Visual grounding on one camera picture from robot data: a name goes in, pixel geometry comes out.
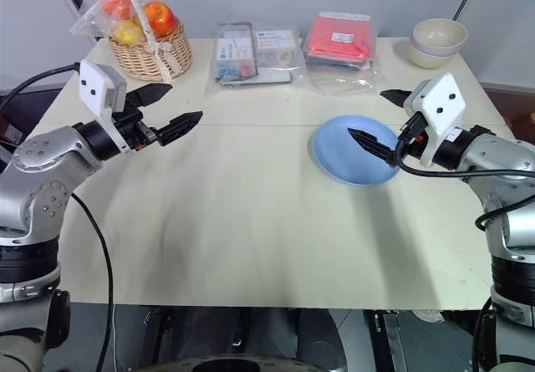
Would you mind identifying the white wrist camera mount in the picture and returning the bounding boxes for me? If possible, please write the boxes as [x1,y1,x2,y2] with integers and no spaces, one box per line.
[78,58,129,154]
[402,72,466,169]

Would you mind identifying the dark rounded shape under table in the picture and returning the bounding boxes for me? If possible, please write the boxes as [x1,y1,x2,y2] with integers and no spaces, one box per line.
[292,308,349,367]

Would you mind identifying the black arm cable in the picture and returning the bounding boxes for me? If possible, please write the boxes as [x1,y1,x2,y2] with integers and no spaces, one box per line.
[69,192,116,372]
[475,196,535,232]

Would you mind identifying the orange fruit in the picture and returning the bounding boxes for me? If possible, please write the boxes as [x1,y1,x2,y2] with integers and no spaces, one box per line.
[99,0,135,18]

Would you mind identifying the cream bowl with purple stripe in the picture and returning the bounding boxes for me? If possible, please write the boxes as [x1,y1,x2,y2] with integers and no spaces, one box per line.
[408,33,463,70]

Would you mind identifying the white blue stationery box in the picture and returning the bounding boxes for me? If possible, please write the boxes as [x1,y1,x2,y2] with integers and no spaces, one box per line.
[214,36,257,83]

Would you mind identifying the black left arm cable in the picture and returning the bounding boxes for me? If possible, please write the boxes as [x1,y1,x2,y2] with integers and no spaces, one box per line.
[69,192,116,372]

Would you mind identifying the red orange apple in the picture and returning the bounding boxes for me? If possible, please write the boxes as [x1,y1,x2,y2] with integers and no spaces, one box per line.
[143,0,178,39]

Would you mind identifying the white shoe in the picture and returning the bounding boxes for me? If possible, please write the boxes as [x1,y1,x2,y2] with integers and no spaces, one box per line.
[410,308,445,324]

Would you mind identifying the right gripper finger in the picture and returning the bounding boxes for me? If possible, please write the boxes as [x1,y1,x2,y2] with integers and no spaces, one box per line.
[379,89,414,108]
[347,127,397,167]

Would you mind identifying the yellow fruit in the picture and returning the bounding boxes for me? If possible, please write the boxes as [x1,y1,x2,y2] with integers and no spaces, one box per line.
[113,19,148,44]

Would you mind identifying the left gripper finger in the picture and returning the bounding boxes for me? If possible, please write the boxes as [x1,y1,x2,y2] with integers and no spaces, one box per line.
[124,82,174,110]
[157,110,205,148]

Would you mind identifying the clear plastic stationery bag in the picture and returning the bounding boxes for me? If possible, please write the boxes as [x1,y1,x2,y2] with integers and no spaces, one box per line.
[204,20,311,98]

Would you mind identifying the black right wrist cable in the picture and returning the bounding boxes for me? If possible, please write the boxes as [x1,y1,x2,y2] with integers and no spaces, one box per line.
[391,125,535,180]

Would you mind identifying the dark furniture beside table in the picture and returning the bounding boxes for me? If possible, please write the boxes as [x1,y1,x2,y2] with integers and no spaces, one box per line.
[0,86,64,152]

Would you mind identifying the wicker basket with handle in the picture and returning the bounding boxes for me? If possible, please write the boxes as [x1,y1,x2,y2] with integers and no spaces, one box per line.
[108,0,195,82]

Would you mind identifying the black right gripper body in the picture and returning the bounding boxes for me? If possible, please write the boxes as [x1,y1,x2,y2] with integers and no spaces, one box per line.
[391,111,426,159]

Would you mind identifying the silver robot torso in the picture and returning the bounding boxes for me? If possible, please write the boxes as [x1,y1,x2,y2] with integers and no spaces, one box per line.
[140,351,349,372]

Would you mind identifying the red cloth packet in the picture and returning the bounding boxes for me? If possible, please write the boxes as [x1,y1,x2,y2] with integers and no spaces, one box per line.
[306,11,374,62]

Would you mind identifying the black metal bracket under table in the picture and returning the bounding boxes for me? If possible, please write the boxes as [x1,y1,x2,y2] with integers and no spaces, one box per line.
[364,308,410,372]

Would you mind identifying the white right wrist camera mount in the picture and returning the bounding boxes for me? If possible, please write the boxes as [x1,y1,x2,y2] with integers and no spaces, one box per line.
[402,72,466,169]

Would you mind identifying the white box with blue label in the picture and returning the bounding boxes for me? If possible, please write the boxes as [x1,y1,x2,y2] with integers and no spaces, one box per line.
[254,28,296,69]

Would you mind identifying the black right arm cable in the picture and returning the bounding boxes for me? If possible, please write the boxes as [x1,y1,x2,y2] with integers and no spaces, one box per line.
[475,196,535,232]

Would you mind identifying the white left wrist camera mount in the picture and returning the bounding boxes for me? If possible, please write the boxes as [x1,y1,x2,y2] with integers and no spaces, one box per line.
[78,58,129,154]

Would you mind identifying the clear plastic fruit bag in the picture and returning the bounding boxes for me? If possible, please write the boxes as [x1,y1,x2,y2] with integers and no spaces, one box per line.
[68,0,186,48]

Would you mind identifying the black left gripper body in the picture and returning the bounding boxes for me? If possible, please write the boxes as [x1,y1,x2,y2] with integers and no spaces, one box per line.
[110,110,162,153]

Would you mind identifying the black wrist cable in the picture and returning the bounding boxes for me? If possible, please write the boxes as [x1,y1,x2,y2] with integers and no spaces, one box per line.
[391,125,535,180]
[0,63,83,115]

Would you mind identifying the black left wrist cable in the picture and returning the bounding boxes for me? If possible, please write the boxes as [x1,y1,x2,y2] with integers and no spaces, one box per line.
[0,63,83,115]

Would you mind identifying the light blue plate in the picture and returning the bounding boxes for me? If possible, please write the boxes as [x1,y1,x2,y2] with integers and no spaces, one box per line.
[308,114,400,188]

